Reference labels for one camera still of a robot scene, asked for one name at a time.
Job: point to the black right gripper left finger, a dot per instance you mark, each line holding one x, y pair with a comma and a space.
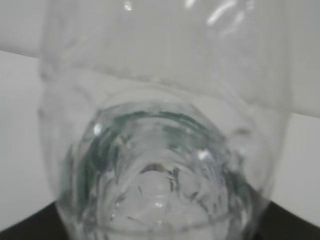
45, 224

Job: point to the clear green-label water bottle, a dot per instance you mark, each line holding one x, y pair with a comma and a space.
163, 119

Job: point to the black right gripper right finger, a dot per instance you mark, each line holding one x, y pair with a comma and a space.
279, 224

